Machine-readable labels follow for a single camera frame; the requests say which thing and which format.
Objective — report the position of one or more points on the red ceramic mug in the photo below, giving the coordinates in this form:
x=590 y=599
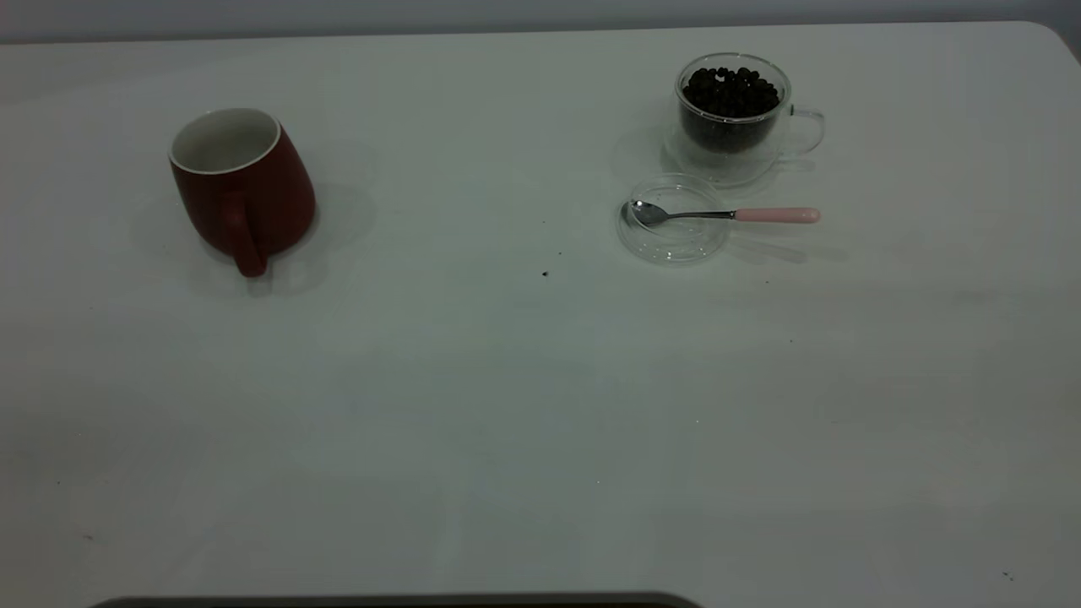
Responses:
x=270 y=203

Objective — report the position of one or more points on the coffee beans pile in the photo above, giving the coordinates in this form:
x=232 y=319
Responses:
x=730 y=93

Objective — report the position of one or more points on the clear glass saucer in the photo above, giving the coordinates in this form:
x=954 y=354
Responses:
x=676 y=249

